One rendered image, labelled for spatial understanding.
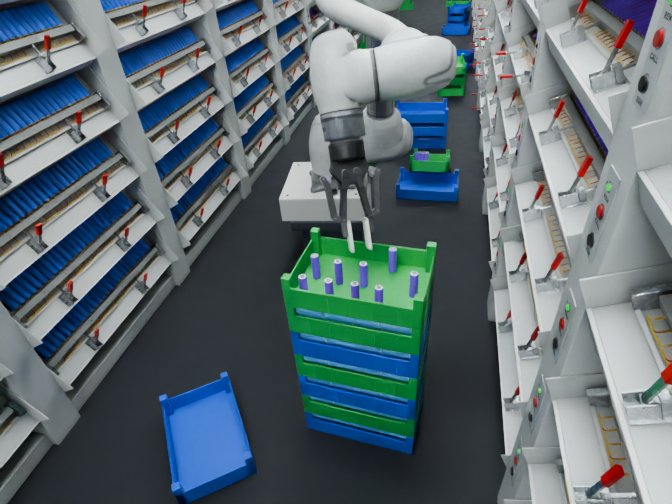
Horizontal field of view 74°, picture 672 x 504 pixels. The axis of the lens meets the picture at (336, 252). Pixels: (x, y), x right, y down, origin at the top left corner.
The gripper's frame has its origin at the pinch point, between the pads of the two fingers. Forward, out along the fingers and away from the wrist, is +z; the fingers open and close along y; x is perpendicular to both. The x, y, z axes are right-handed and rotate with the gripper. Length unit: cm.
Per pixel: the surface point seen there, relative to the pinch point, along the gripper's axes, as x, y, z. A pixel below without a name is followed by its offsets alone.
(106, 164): -58, 65, -25
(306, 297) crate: 3.3, 13.7, 10.6
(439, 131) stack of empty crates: -164, -90, -22
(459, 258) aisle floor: -75, -56, 31
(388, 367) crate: 4.1, -1.7, 30.3
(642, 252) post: 50, -23, -2
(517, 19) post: -65, -82, -55
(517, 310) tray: -3.3, -38.2, 26.7
